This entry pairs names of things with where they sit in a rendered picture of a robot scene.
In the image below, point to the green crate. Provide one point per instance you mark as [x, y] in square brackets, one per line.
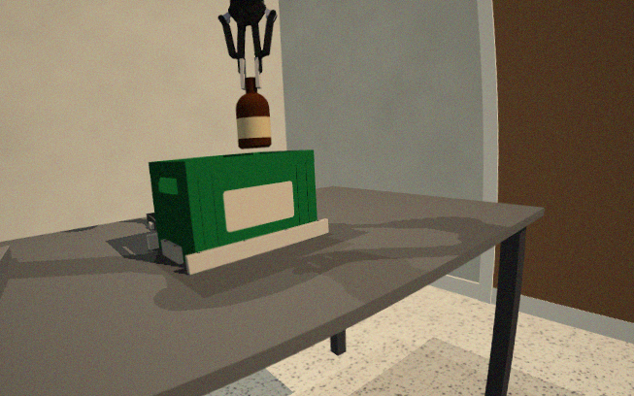
[234, 197]

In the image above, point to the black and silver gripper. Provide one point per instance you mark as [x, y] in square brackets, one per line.
[245, 13]

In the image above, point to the brown glass bottle with cream label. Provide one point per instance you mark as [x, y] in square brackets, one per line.
[253, 118]

